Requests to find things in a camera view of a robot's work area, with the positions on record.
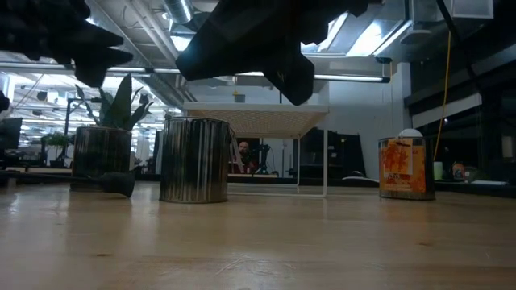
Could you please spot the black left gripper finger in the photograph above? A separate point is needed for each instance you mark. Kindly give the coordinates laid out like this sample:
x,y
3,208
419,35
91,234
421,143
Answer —
x,y
101,38
105,62

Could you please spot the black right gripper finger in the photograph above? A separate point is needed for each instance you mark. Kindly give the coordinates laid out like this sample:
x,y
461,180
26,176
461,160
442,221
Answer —
x,y
225,48
296,80

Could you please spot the plain shiny tin can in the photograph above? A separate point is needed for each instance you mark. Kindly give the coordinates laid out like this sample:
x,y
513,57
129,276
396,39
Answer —
x,y
195,161

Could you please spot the black metal candlestick holder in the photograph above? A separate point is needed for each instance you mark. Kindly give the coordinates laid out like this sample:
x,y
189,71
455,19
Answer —
x,y
117,184

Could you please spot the tin can with orange wrapper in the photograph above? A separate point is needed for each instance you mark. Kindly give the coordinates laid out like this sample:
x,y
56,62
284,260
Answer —
x,y
403,169

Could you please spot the black background robot arm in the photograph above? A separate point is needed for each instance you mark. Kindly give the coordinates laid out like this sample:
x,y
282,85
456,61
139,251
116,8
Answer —
x,y
264,157

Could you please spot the green plant in white pot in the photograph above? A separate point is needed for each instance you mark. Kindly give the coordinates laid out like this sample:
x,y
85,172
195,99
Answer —
x,y
121,104

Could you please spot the white perforated metal shelf riser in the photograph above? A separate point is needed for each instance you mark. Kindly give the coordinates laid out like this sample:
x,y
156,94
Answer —
x,y
258,107

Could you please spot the long linear light bar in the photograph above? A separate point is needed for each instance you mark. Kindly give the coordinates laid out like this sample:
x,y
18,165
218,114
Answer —
x,y
346,77

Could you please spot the black cabinet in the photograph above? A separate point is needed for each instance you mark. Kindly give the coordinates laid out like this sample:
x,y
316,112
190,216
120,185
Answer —
x,y
334,155

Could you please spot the person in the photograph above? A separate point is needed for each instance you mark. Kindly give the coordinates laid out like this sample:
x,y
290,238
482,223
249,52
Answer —
x,y
244,155

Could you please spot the small background plant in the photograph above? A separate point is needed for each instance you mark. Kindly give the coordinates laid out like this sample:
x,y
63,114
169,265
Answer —
x,y
56,141

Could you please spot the background wooden table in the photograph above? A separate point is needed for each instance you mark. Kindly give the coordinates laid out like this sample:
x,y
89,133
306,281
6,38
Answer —
x,y
253,175
36,170

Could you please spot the dark computer monitor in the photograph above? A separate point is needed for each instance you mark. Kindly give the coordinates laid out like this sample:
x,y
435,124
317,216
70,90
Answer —
x,y
10,135

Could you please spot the white bulb table lamp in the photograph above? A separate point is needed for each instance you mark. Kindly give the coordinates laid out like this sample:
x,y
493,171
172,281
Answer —
x,y
410,133

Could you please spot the white cup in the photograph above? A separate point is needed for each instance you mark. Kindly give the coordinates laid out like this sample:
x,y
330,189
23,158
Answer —
x,y
438,171

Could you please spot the orange and blue bottle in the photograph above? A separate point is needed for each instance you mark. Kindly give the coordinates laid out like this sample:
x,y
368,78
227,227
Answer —
x,y
458,171

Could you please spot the white paper sheet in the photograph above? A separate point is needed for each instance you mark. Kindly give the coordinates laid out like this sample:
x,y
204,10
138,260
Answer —
x,y
489,182

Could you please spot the grey wall speaker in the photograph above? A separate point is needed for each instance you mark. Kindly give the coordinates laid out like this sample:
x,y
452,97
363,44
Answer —
x,y
240,98

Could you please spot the silver spiral ceiling duct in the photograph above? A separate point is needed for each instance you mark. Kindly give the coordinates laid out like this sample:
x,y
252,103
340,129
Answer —
x,y
177,10

